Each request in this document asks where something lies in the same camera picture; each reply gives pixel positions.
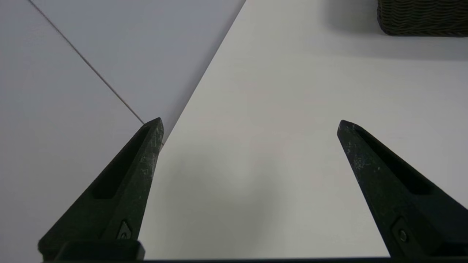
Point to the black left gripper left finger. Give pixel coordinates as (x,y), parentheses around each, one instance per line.
(120,197)

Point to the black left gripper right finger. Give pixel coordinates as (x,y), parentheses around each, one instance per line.
(395,204)

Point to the dark brown wicker basket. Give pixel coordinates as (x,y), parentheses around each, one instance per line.
(424,18)

